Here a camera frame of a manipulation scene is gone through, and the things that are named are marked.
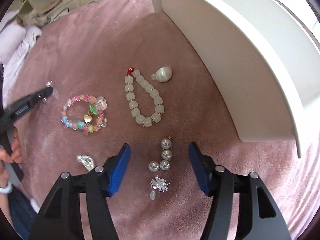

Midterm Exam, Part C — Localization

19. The pink bed blanket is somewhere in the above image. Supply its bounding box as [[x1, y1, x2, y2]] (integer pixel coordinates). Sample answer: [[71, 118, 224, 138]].
[[10, 0, 319, 239]]

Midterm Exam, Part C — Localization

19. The white plastic storage bin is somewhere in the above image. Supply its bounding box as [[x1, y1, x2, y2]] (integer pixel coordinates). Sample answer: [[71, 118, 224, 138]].
[[152, 0, 319, 156]]

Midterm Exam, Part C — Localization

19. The silver starburst brooch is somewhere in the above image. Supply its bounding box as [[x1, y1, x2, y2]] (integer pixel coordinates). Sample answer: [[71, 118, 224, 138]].
[[149, 176, 170, 200]]

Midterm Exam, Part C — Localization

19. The white jade bead bracelet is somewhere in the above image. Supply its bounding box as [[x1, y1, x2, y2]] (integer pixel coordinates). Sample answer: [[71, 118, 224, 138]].
[[124, 67, 166, 128]]

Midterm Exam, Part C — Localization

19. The white pearl shell pendant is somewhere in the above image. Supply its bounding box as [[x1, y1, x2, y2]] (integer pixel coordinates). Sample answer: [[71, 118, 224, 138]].
[[151, 66, 173, 83]]

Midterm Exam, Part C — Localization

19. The four pearl cluster brooch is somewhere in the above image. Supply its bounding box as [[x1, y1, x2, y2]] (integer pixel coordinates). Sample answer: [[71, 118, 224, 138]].
[[148, 137, 173, 172]]

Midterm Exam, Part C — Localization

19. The pearl string earring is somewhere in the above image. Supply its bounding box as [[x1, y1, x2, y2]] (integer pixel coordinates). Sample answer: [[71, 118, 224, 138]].
[[46, 80, 53, 87]]

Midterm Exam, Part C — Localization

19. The colourful beaded bracelet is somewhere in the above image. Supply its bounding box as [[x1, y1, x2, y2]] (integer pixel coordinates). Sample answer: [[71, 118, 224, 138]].
[[60, 94, 109, 136]]

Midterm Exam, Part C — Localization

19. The silver oval pendant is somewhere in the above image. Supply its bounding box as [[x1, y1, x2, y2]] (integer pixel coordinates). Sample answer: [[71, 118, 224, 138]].
[[76, 155, 95, 172]]

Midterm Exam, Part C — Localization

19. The person's left hand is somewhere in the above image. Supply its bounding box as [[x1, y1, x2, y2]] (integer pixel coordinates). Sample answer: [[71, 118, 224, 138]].
[[0, 127, 23, 164]]

